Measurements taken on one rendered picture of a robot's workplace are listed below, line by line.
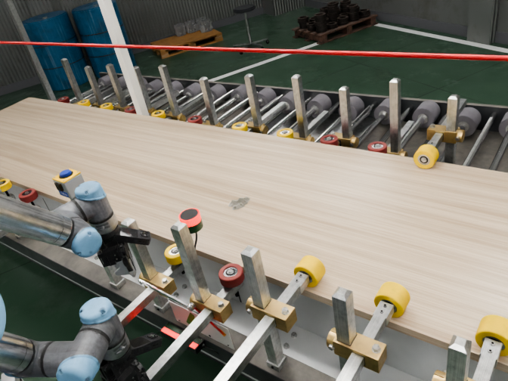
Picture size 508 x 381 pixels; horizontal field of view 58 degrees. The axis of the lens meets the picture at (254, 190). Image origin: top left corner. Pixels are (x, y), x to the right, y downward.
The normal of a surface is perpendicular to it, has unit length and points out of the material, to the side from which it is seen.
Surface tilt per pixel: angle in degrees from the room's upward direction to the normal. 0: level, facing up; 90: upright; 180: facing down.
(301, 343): 0
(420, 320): 0
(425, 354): 90
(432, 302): 0
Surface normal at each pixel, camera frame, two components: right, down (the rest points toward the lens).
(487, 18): -0.87, 0.39
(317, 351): -0.18, -0.82
